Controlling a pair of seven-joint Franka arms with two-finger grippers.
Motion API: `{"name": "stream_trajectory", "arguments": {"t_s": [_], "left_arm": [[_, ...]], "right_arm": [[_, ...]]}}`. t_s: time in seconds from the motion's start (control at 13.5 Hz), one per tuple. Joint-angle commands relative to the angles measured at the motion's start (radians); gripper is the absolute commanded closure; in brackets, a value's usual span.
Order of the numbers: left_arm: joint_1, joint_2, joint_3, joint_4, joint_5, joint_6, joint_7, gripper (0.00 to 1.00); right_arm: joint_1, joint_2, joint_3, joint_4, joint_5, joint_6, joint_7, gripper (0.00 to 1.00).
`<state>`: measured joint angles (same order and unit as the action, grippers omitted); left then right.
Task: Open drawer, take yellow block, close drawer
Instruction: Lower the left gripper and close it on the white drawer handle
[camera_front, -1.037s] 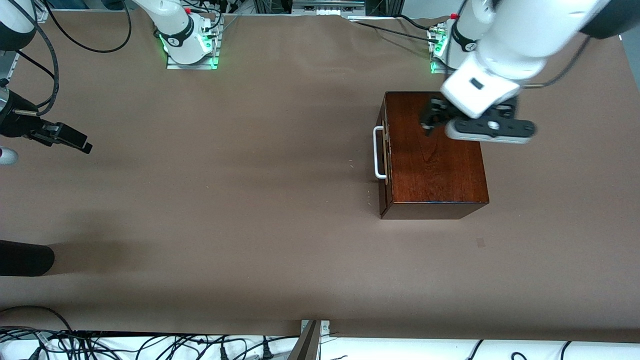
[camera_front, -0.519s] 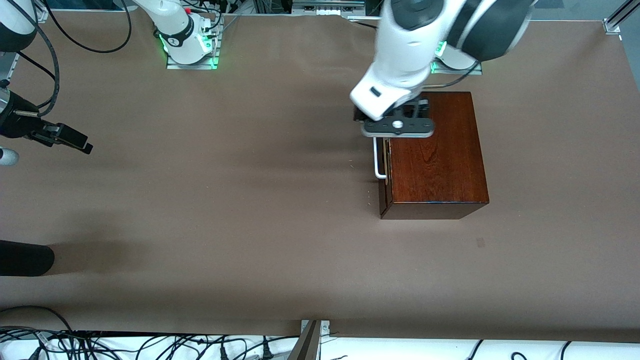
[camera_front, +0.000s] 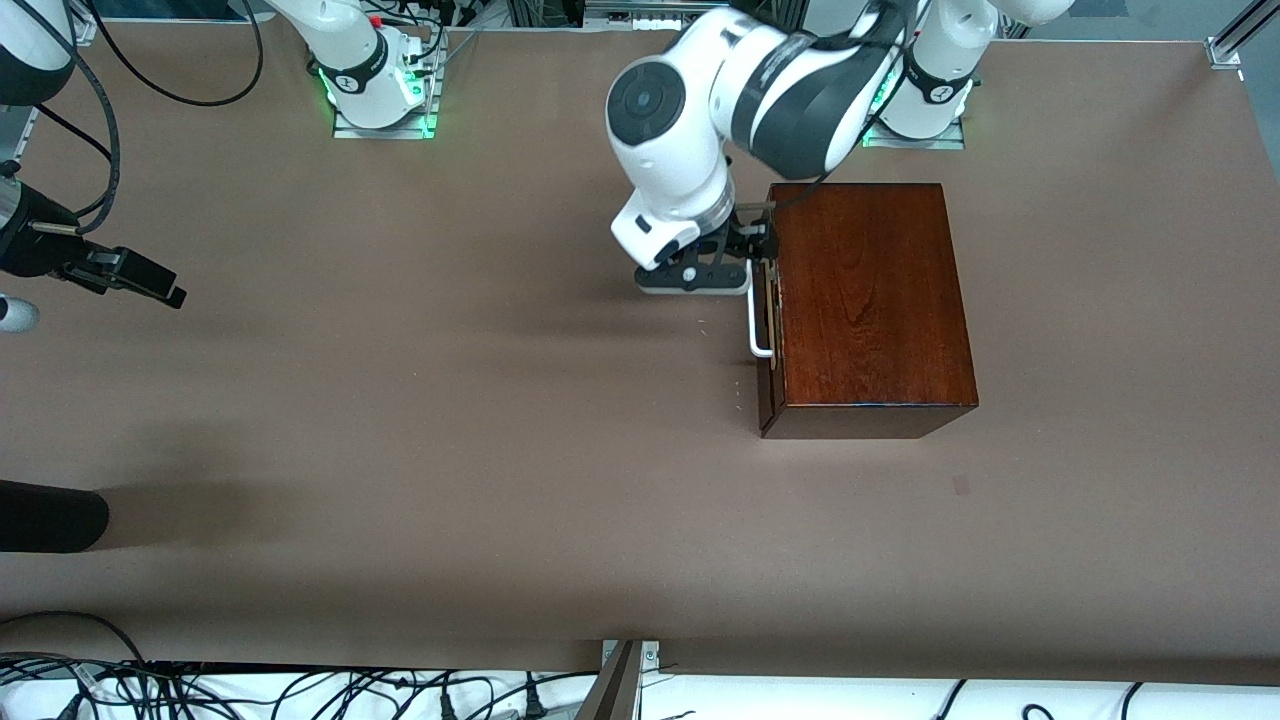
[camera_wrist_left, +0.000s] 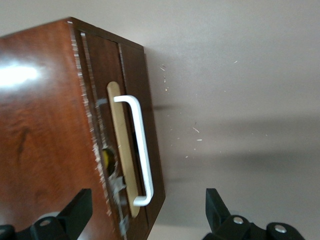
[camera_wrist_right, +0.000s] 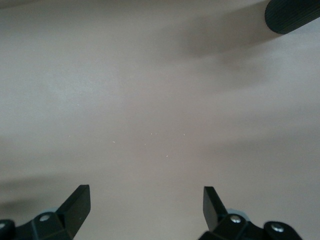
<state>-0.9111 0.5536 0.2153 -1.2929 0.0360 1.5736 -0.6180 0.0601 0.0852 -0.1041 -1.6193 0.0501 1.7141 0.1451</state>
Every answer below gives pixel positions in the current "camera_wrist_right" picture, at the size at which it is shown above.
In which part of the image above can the black ribbed cylinder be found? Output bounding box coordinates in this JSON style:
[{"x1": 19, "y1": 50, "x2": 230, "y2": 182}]
[{"x1": 264, "y1": 0, "x2": 320, "y2": 35}]

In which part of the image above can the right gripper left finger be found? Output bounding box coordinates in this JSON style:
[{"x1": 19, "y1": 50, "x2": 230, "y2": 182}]
[{"x1": 0, "y1": 184, "x2": 90, "y2": 240}]

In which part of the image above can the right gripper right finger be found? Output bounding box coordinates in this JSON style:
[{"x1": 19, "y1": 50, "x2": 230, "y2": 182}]
[{"x1": 197, "y1": 186, "x2": 305, "y2": 240}]

